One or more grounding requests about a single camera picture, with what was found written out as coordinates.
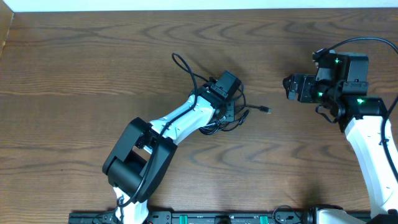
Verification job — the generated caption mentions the thick black USB cable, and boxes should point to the thick black USB cable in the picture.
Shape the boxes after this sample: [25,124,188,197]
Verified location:
[198,83,272,135]

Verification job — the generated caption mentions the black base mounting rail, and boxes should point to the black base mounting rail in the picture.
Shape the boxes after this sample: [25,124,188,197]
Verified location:
[68,210,373,224]

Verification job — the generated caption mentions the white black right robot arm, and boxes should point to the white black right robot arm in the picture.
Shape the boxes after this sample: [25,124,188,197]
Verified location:
[282,50,397,223]

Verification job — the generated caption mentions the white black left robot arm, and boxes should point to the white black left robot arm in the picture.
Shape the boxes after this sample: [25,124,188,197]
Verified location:
[102,80,240,223]

